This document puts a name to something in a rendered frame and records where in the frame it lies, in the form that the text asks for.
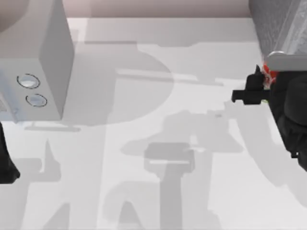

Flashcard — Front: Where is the large microwave knob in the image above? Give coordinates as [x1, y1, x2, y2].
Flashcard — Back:
[16, 73, 41, 90]

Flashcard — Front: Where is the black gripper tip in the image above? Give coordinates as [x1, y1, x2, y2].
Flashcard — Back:
[0, 121, 21, 185]

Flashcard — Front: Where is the red and white can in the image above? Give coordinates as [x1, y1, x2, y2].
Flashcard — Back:
[261, 63, 280, 88]

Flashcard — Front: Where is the pale grey rounded box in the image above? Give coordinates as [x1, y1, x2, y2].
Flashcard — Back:
[265, 50, 307, 73]

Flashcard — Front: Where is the pale microwave oven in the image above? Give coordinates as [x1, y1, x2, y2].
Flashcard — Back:
[0, 0, 74, 124]

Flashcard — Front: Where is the small microwave knob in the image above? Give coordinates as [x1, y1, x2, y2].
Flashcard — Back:
[25, 93, 48, 108]

